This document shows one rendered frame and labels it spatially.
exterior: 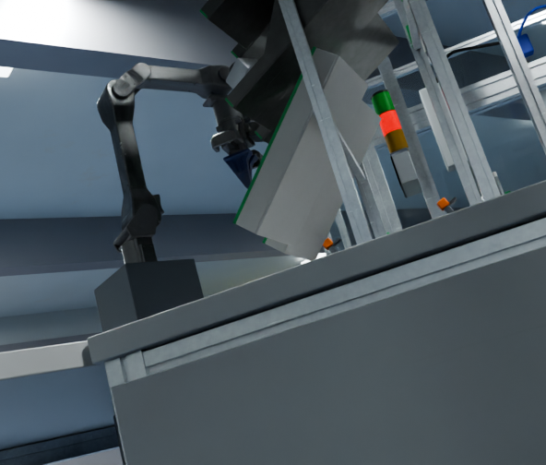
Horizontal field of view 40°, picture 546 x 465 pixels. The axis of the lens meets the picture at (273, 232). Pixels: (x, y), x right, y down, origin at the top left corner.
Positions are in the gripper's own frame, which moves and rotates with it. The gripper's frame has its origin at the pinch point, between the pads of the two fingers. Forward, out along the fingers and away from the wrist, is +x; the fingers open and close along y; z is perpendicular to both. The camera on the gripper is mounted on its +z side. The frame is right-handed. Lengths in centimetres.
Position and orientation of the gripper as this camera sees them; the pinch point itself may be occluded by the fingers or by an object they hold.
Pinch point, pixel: (244, 172)
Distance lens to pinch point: 157.3
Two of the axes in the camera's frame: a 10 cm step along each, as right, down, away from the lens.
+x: 2.7, 9.2, -2.8
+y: 2.8, 2.0, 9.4
